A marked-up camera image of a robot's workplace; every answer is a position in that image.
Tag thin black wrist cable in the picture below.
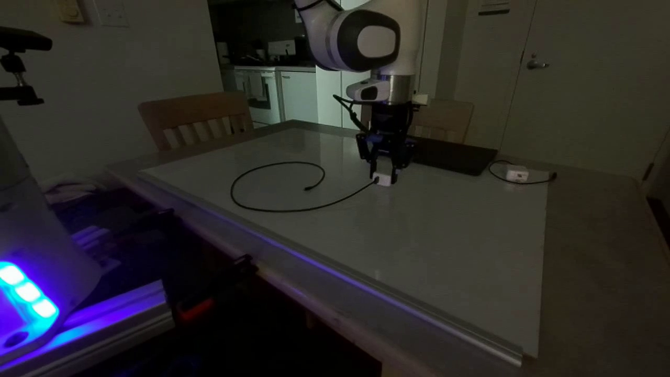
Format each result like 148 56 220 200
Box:
332 92 371 134

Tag black closed laptop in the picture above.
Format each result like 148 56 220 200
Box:
405 134 501 177

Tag white wall light switch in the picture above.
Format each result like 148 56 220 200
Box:
92 0 131 26

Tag white kitchen cabinet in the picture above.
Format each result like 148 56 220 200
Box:
221 62 363 132

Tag white room door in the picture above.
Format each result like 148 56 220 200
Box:
501 0 670 179

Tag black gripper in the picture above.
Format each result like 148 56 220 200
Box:
353 102 418 187

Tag white table mat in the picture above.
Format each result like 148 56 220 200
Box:
137 126 551 364

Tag metal door handle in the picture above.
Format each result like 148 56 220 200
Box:
523 53 552 71

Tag white charger brick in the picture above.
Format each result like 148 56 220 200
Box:
371 167 393 191

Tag small door sign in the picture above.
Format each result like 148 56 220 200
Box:
476 0 512 16

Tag black charger cable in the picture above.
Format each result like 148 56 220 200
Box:
228 159 383 214

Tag white robot base blue lights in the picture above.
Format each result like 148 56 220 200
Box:
0 112 105 352

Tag black camera on mount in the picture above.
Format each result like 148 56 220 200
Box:
0 24 55 107

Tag red handled clamp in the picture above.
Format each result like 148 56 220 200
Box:
174 295 215 325

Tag small yellowish wall plate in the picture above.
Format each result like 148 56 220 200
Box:
56 0 87 24

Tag light wooden slat-back chair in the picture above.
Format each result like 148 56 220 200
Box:
409 99 476 144
135 90 255 154

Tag aluminium mounting rail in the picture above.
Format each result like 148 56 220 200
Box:
0 279 175 377

